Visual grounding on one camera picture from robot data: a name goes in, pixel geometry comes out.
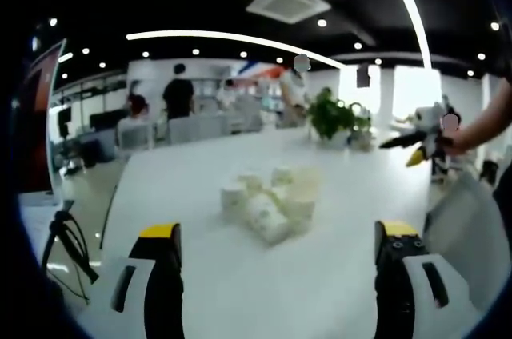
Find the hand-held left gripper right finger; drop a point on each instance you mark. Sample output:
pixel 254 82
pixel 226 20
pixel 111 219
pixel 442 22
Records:
pixel 416 299

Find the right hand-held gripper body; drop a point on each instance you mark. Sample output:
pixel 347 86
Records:
pixel 430 131

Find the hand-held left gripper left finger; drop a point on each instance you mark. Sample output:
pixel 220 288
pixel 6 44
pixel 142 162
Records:
pixel 132 299

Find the person's right hand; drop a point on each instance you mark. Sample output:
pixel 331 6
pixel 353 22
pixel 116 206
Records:
pixel 460 145

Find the dark hanging speaker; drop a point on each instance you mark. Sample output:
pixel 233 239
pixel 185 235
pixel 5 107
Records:
pixel 363 76

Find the green potted plant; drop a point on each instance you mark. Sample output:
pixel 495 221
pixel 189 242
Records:
pixel 330 119

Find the white table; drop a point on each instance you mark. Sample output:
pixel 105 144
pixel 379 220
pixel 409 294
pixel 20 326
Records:
pixel 248 295

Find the curved ceiling light strip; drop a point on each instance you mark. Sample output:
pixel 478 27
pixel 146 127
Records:
pixel 412 11

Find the grey office chair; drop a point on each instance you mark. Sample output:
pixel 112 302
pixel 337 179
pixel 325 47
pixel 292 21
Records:
pixel 196 129
pixel 134 137

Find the ceiling air conditioner vent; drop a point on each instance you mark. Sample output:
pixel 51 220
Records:
pixel 289 2

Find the black monitor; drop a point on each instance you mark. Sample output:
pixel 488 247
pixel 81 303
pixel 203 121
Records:
pixel 108 119

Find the red standing banner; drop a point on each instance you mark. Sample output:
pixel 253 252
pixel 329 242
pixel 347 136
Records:
pixel 38 123

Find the long ceiling light strip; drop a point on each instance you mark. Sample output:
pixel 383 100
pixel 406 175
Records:
pixel 224 37

